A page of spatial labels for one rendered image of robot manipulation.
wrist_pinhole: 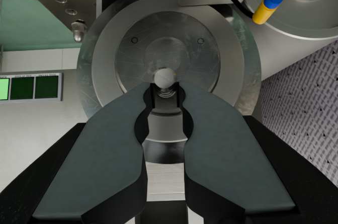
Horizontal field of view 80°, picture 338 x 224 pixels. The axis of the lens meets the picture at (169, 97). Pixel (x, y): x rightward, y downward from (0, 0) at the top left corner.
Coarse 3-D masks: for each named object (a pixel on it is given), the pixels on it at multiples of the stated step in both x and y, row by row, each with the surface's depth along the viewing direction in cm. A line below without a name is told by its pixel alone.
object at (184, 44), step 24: (144, 24) 15; (168, 24) 15; (192, 24) 15; (120, 48) 14; (144, 48) 14; (168, 48) 14; (192, 48) 14; (216, 48) 14; (120, 72) 14; (144, 72) 14; (192, 72) 14; (216, 72) 14
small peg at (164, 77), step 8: (160, 72) 11; (168, 72) 11; (152, 80) 11; (160, 80) 11; (168, 80) 11; (176, 80) 11; (160, 88) 11; (168, 88) 11; (160, 96) 13; (168, 96) 13
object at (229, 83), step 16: (144, 0) 16; (160, 0) 16; (176, 0) 16; (128, 16) 16; (192, 16) 16; (208, 16) 16; (112, 32) 16; (224, 32) 15; (96, 48) 15; (112, 48) 15; (224, 48) 15; (240, 48) 15; (96, 64) 15; (112, 64) 15; (224, 64) 15; (240, 64) 15; (96, 80) 15; (112, 80) 15; (224, 80) 15; (240, 80) 15; (112, 96) 15; (224, 96) 15; (160, 128) 14; (176, 128) 14
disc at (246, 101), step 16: (128, 0) 17; (112, 16) 17; (224, 16) 17; (96, 32) 17; (240, 32) 16; (80, 48) 17; (256, 48) 16; (80, 64) 16; (256, 64) 16; (80, 80) 16; (256, 80) 16; (80, 96) 16; (96, 96) 16; (240, 96) 16; (256, 96) 16; (240, 112) 15; (144, 144) 15; (160, 144) 15; (176, 144) 15; (160, 160) 15; (176, 160) 15
